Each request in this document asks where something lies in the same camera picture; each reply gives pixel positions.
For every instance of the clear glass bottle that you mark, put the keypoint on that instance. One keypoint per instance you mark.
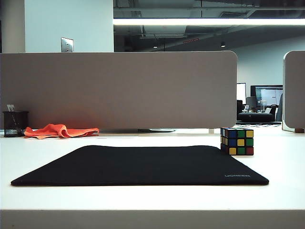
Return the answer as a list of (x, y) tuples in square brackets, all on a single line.
[(263, 106)]

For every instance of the wide grey desk divider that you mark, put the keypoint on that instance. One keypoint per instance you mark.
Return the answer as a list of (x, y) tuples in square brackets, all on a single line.
[(119, 90)]

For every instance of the large black-framed monitor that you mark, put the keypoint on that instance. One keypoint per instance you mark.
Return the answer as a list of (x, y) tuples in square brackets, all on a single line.
[(269, 95)]

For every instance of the grey monitor stand base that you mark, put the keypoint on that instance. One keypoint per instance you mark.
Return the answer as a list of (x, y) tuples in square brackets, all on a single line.
[(152, 130)]

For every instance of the black mesh pen holder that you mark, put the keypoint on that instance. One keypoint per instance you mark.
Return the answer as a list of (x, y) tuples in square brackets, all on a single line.
[(14, 124)]

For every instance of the white divider foot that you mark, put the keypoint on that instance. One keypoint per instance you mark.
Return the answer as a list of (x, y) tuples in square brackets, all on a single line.
[(211, 130)]

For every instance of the multicoloured Rubik's cube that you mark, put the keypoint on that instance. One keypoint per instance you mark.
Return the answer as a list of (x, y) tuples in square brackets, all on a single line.
[(238, 142)]

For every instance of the black round ottoman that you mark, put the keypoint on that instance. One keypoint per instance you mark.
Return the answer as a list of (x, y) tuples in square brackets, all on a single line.
[(255, 117)]

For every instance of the black ceiling spot lamp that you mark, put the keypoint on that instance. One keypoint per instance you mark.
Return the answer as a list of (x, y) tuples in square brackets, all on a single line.
[(223, 44)]

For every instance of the black mouse pad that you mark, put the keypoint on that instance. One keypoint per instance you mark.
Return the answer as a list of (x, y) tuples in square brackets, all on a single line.
[(133, 167)]

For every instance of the long linear ceiling light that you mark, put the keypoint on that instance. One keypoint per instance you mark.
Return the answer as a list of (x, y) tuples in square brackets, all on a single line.
[(202, 21)]

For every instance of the brown divider foot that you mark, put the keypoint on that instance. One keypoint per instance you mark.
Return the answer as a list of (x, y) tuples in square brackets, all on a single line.
[(299, 130)]

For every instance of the silver clip in holder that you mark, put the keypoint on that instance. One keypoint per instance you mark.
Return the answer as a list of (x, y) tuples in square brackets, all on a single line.
[(10, 107)]

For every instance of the small white-screen monitor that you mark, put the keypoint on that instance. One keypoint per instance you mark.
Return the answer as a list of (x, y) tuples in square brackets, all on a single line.
[(241, 93)]

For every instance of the orange cloth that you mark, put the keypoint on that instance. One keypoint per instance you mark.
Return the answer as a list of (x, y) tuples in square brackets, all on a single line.
[(59, 131)]

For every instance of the metal wall switch plate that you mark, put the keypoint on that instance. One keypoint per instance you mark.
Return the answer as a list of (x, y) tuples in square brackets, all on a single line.
[(67, 44)]

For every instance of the grey desk divider white edge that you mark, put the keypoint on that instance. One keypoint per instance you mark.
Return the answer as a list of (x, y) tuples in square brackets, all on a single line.
[(295, 90)]

